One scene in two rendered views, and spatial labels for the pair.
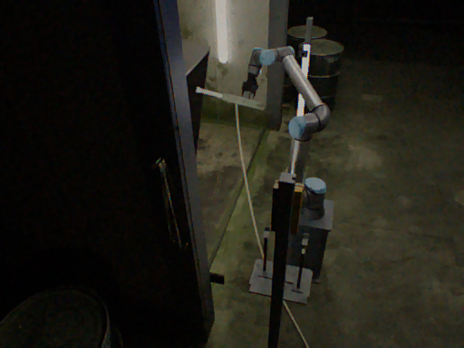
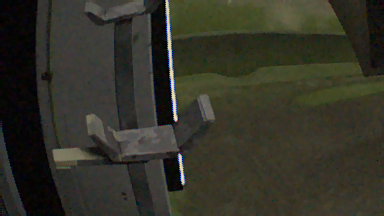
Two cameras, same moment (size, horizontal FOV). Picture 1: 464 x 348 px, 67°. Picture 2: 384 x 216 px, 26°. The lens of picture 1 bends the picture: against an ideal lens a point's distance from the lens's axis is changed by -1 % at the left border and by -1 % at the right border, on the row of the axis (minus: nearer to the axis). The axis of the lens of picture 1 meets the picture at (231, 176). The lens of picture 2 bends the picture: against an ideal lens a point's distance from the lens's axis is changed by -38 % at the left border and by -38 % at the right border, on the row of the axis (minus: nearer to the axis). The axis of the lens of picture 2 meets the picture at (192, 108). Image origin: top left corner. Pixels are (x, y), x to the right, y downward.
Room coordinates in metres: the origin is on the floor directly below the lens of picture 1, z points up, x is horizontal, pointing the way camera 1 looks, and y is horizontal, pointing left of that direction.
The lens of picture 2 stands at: (0.95, -0.93, 1.50)
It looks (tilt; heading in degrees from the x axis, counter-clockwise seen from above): 31 degrees down; 66
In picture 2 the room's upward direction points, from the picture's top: 5 degrees counter-clockwise
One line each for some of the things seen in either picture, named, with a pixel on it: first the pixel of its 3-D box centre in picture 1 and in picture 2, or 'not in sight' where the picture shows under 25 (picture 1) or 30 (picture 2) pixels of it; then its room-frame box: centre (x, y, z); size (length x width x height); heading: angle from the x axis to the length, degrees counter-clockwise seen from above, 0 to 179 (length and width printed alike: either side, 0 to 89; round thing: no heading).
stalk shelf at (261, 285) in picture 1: (280, 280); not in sight; (1.16, -0.25, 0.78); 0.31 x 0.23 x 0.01; 72
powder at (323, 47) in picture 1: (321, 48); not in sight; (4.57, -1.23, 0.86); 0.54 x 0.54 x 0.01
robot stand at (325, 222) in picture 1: (306, 240); not in sight; (1.84, -0.57, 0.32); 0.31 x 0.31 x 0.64; 72
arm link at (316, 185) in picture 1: (313, 192); not in sight; (1.84, -0.56, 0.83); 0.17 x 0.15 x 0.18; 109
